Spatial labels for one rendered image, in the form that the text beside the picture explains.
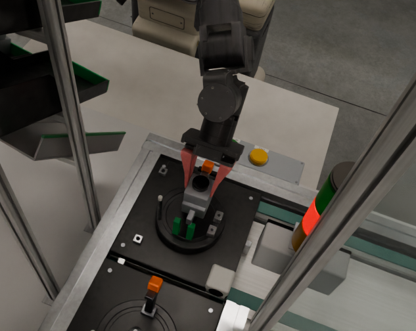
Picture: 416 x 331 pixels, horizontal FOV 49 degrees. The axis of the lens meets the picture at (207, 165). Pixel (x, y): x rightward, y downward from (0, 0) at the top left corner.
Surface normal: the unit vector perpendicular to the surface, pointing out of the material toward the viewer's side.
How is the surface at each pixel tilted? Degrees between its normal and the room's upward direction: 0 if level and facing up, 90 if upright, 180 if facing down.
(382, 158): 90
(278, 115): 0
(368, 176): 90
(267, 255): 90
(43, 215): 0
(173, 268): 0
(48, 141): 90
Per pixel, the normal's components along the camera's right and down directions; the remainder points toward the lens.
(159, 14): -0.37, 0.82
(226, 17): -0.23, 0.11
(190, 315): 0.11, -0.56
